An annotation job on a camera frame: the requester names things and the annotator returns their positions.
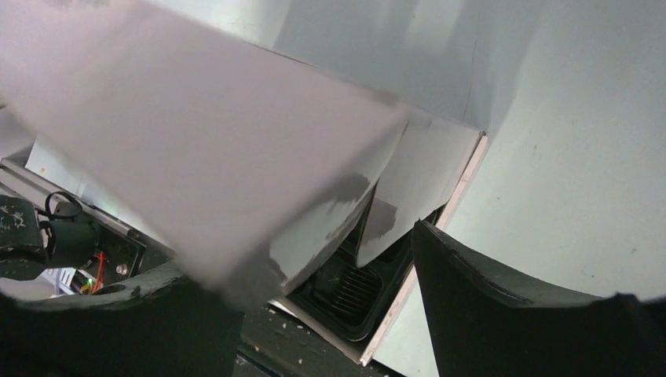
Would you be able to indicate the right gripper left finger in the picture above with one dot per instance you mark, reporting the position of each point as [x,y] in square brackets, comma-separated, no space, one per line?
[158,323]

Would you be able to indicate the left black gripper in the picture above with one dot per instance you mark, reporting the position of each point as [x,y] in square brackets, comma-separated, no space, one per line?
[72,237]

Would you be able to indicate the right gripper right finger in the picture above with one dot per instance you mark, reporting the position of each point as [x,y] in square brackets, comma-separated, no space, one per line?
[488,319]

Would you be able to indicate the white box with black tray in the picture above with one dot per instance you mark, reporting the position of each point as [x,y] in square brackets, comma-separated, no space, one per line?
[352,300]

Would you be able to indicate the white box lid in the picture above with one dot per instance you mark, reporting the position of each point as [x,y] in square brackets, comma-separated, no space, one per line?
[250,165]

